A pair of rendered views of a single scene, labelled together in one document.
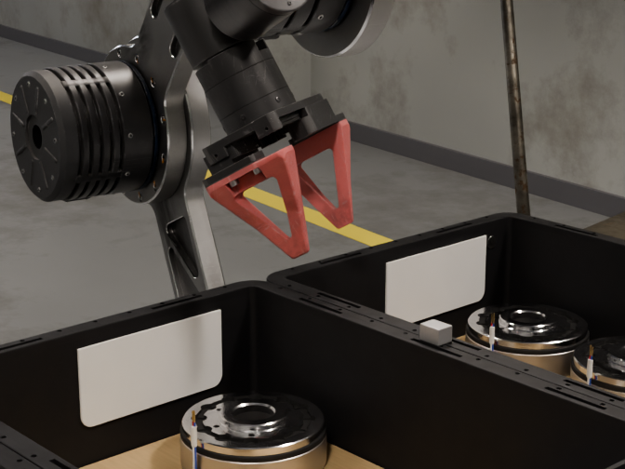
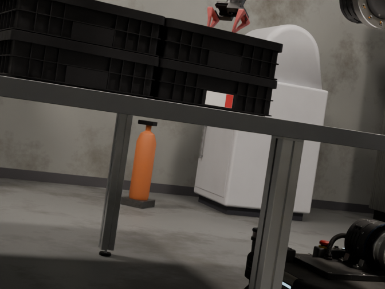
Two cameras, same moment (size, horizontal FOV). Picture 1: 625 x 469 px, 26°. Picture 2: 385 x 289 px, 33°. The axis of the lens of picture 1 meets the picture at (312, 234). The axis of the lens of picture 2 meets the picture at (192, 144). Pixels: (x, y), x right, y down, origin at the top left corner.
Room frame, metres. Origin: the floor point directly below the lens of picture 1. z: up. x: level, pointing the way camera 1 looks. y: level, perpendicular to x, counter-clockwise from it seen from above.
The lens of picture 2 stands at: (1.37, -2.13, 0.67)
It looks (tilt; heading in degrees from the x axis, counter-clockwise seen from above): 2 degrees down; 102
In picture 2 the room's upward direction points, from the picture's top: 8 degrees clockwise
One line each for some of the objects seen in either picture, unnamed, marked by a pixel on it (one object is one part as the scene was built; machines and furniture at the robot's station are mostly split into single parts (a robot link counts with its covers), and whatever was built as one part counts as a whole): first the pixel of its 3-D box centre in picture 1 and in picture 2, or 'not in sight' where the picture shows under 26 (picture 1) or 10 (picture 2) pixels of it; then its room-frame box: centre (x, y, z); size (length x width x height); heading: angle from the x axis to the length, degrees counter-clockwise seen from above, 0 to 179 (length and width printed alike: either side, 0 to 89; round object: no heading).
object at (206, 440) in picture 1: (253, 422); not in sight; (0.88, 0.04, 0.86); 0.10 x 0.10 x 0.01
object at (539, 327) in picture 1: (527, 319); not in sight; (1.09, -0.18, 0.86); 0.05 x 0.05 x 0.01
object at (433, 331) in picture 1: (435, 332); not in sight; (0.86, -0.08, 0.94); 0.02 x 0.01 x 0.01; 42
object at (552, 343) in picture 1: (527, 325); not in sight; (1.09, -0.18, 0.86); 0.10 x 0.10 x 0.01
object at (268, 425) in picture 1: (253, 415); not in sight; (0.88, 0.04, 0.86); 0.05 x 0.05 x 0.01
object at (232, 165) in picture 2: not in sight; (260, 118); (0.81, 3.10, 0.75); 0.78 x 0.65 x 1.50; 34
